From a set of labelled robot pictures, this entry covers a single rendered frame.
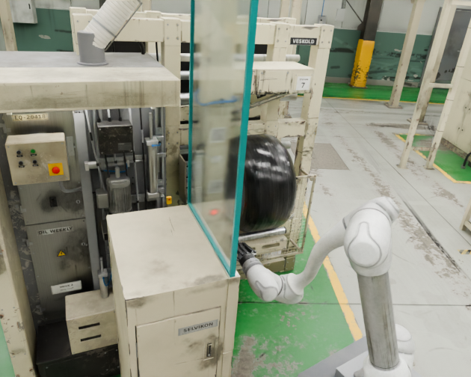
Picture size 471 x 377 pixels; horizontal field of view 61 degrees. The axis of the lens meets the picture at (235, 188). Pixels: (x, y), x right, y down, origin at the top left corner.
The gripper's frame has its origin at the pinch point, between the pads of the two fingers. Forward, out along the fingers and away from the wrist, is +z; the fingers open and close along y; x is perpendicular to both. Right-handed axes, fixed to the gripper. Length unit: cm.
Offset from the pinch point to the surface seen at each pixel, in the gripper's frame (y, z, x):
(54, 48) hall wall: 91, 1036, 59
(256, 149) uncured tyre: -20.3, 26.1, -36.7
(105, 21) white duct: 48, 56, -94
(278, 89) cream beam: -45, 55, -61
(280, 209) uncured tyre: -30.0, 9.3, -8.3
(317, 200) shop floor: -190, 192, 106
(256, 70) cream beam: -31, 55, -71
